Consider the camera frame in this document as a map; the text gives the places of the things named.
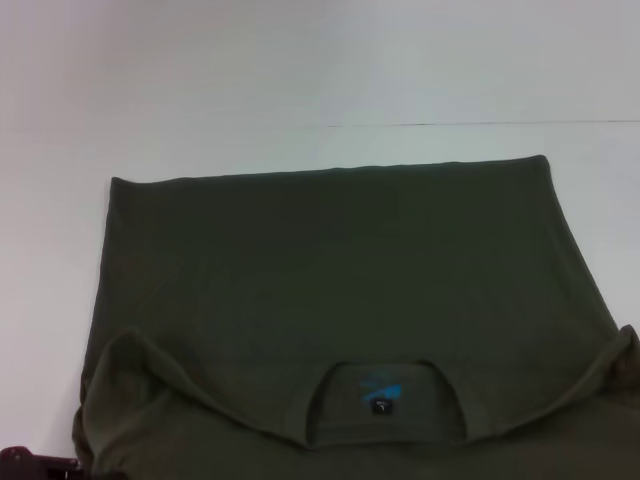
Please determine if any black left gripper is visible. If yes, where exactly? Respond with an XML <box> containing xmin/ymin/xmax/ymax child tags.
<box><xmin>0</xmin><ymin>445</ymin><xmax>127</xmax><ymax>480</ymax></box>

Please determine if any dark green FREE t-shirt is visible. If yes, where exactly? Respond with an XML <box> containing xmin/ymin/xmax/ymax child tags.
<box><xmin>71</xmin><ymin>154</ymin><xmax>640</xmax><ymax>480</ymax></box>

